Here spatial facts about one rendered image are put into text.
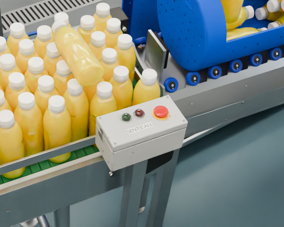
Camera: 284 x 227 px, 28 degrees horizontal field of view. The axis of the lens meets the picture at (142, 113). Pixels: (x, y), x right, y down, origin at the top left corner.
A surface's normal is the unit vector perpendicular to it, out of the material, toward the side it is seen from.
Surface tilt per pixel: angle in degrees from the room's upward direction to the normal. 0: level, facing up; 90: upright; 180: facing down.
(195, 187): 0
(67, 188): 90
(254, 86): 71
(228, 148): 0
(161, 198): 90
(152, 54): 90
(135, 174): 90
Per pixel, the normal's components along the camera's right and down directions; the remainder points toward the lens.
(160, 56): -0.89, 0.29
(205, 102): 0.45, 0.43
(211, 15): 0.38, 0.02
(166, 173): 0.45, 0.69
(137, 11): -0.36, 0.67
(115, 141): 0.09, -0.66
